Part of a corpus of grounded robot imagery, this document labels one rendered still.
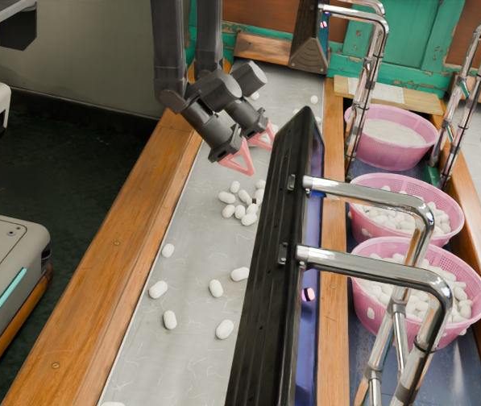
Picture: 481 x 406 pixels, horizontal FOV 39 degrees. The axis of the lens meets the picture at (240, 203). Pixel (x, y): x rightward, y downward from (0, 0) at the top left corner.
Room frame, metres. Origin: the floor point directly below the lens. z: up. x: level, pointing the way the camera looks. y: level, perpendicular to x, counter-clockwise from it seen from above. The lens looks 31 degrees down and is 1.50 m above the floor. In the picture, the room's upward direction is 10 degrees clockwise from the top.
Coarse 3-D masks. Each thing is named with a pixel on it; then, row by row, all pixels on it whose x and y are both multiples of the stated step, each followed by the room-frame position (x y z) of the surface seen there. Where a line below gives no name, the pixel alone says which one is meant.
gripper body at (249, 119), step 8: (240, 104) 1.50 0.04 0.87; (248, 104) 1.51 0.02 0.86; (232, 112) 1.49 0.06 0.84; (240, 112) 1.49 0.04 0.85; (248, 112) 1.50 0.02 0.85; (256, 112) 1.51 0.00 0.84; (240, 120) 1.49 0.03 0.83; (248, 120) 1.49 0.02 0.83; (256, 120) 1.49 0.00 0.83; (248, 128) 1.48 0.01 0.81; (256, 128) 1.46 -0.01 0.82
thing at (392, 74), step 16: (192, 32) 2.10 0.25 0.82; (224, 32) 2.10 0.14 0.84; (192, 48) 2.10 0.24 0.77; (224, 48) 2.09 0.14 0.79; (240, 64) 2.11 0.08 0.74; (256, 64) 2.14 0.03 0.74; (272, 64) 2.17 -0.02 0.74; (336, 64) 2.08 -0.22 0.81; (352, 64) 2.08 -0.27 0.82; (384, 64) 2.08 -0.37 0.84; (320, 80) 2.10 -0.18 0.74; (384, 80) 2.08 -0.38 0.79; (400, 80) 2.08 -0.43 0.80; (416, 80) 2.07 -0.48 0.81; (432, 80) 2.07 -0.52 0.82; (448, 80) 2.07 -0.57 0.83; (448, 96) 2.17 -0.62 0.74; (416, 112) 2.07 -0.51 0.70; (480, 112) 2.08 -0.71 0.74
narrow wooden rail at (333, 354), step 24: (336, 96) 1.92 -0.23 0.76; (336, 120) 1.74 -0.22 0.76; (336, 144) 1.59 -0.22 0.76; (336, 168) 1.45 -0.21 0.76; (336, 216) 1.23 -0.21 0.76; (336, 240) 1.14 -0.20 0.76; (336, 288) 0.98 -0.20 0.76; (336, 312) 0.92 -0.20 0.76; (336, 336) 0.85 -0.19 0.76; (336, 360) 0.80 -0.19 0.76; (336, 384) 0.75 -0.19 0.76
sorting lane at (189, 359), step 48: (288, 96) 1.92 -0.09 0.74; (192, 192) 1.27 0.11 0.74; (192, 240) 1.09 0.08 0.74; (240, 240) 1.12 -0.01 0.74; (144, 288) 0.91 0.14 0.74; (192, 288) 0.94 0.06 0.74; (240, 288) 0.96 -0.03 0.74; (144, 336) 0.80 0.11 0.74; (192, 336) 0.82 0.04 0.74; (144, 384) 0.70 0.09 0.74; (192, 384) 0.72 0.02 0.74
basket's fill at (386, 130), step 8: (368, 120) 1.85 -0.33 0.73; (384, 120) 1.89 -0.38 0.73; (368, 128) 1.81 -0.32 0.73; (376, 128) 1.80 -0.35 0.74; (384, 128) 1.81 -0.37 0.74; (392, 128) 1.85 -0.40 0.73; (400, 128) 1.84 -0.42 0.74; (408, 128) 1.86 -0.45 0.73; (376, 136) 1.75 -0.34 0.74; (384, 136) 1.75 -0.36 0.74; (392, 136) 1.77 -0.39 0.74; (400, 136) 1.79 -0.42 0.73; (408, 136) 1.79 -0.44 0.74; (416, 136) 1.81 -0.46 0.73; (408, 144) 1.75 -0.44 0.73; (416, 144) 1.75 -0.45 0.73; (368, 152) 1.69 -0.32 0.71
